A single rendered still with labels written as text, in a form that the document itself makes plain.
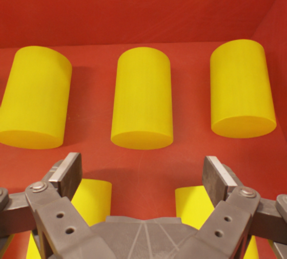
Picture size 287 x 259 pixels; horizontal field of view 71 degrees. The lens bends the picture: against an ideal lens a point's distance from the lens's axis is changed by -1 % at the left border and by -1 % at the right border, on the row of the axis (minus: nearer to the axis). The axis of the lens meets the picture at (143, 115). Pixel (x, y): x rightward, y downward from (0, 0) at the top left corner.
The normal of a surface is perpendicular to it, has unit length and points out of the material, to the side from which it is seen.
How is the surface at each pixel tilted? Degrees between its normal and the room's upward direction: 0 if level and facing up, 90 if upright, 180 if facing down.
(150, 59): 9
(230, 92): 39
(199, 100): 0
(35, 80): 17
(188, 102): 0
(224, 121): 90
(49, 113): 51
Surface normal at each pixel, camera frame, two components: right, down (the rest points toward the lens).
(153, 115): 0.32, -0.39
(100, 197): 0.83, -0.23
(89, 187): 0.55, -0.35
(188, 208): -0.80, -0.26
